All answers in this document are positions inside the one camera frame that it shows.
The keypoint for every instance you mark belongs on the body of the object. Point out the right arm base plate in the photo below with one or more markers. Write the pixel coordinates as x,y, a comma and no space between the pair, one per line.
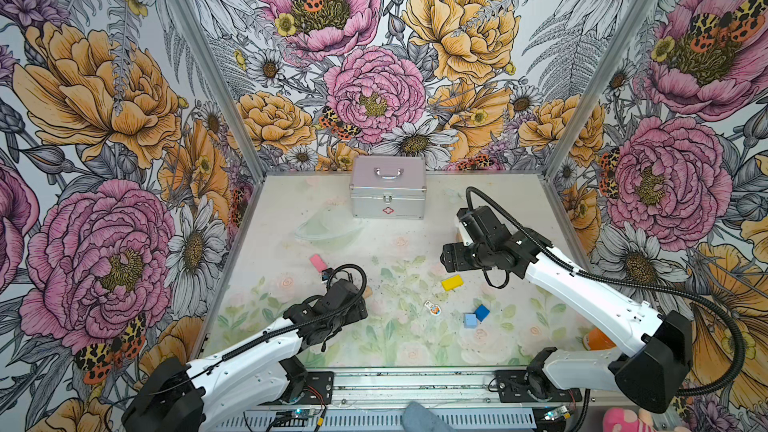
518,386

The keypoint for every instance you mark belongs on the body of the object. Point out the clear glass bowl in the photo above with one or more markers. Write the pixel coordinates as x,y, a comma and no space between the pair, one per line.
331,229

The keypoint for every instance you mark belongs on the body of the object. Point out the light blue wood cube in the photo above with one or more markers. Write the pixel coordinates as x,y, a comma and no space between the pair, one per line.
470,320

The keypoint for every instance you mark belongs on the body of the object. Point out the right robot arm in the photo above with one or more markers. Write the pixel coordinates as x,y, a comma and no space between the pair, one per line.
651,353

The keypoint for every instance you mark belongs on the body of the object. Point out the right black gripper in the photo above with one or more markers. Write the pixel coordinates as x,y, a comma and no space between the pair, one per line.
456,253

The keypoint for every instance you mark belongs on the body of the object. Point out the pink plush toy right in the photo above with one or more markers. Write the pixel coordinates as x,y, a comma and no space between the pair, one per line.
627,420

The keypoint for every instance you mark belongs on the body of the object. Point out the grey blue cloth object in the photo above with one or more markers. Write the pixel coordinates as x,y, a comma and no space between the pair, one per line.
417,418

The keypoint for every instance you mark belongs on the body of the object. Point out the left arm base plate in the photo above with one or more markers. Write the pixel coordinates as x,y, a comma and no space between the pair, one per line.
309,388

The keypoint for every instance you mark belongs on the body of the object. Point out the aluminium front rail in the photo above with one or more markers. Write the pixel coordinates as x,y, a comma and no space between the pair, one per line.
375,399

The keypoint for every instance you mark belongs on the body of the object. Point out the silver first aid case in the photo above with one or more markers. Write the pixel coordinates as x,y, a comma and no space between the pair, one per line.
388,187

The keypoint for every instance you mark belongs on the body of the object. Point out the small orange white toy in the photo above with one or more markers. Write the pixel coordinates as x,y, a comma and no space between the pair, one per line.
433,308

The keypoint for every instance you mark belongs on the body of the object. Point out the orange pill bottle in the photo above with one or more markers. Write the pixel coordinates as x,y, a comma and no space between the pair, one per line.
596,340

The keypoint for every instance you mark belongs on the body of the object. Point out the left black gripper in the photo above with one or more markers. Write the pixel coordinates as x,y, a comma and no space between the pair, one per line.
358,315

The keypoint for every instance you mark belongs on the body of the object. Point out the yellow wood block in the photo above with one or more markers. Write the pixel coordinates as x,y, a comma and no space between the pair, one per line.
452,283

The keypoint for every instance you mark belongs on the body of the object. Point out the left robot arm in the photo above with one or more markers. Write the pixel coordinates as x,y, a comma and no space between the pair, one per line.
201,394

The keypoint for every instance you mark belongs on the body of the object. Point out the dark blue wood cube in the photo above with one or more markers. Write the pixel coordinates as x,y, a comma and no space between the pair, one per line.
481,313

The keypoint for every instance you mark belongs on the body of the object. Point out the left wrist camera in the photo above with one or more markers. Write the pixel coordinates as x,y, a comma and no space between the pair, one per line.
327,275

